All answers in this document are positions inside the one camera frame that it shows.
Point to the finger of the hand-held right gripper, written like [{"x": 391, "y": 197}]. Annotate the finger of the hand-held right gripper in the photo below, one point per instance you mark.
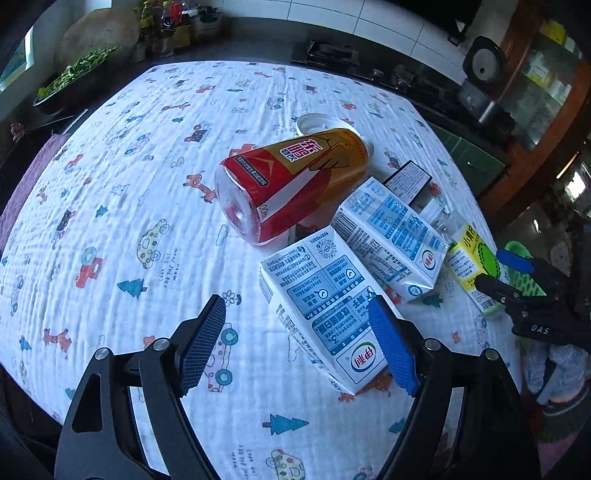
[
  {"x": 497, "y": 288},
  {"x": 517, "y": 263}
]

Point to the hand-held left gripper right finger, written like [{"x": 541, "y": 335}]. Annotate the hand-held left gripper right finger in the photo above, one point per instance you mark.
[{"x": 392, "y": 346}]

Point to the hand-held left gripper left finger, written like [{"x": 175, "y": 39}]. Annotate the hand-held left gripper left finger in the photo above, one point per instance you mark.
[{"x": 203, "y": 346}]

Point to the yellow green drink carton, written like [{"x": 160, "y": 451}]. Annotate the yellow green drink carton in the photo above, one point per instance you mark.
[{"x": 468, "y": 263}]

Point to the white blue milk carton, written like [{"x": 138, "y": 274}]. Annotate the white blue milk carton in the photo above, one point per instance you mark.
[
  {"x": 388, "y": 230},
  {"x": 323, "y": 295}
]

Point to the small black box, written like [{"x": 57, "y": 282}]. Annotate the small black box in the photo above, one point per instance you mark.
[{"x": 406, "y": 180}]

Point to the red orange drink bottle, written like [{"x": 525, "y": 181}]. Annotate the red orange drink bottle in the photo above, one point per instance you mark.
[{"x": 286, "y": 180}]

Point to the small white cup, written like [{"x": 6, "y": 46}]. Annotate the small white cup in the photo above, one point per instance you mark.
[{"x": 316, "y": 123}]

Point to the green lower cabinets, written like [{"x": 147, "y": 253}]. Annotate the green lower cabinets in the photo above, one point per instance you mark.
[{"x": 466, "y": 157}]

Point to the wooden glass-door cabinet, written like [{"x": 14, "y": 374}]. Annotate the wooden glass-door cabinet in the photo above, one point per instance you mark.
[{"x": 549, "y": 147}]

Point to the printed white tablecloth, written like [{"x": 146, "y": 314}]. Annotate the printed white tablecloth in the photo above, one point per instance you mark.
[{"x": 138, "y": 207}]

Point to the black rice cooker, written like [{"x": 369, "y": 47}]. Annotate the black rice cooker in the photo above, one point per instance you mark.
[{"x": 482, "y": 69}]

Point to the purple towel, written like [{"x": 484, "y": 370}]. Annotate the purple towel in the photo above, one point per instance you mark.
[{"x": 27, "y": 184}]

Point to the black range hood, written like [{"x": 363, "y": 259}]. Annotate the black range hood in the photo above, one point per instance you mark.
[{"x": 434, "y": 5}]

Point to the black gas stove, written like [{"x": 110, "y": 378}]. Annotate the black gas stove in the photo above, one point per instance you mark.
[{"x": 332, "y": 53}]

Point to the metal bowl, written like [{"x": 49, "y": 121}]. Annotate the metal bowl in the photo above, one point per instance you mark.
[{"x": 60, "y": 101}]

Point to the small pink object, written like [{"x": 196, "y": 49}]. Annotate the small pink object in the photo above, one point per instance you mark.
[{"x": 18, "y": 130}]

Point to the bowl of green vegetables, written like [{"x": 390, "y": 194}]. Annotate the bowl of green vegetables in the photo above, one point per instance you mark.
[{"x": 78, "y": 69}]

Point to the group of condiment bottles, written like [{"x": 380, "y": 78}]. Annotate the group of condiment bottles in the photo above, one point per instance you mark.
[{"x": 161, "y": 27}]

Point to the round wooden chopping board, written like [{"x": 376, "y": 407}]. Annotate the round wooden chopping board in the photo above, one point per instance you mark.
[{"x": 97, "y": 37}]

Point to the white detergent jug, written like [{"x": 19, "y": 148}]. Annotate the white detergent jug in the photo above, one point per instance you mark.
[{"x": 16, "y": 64}]

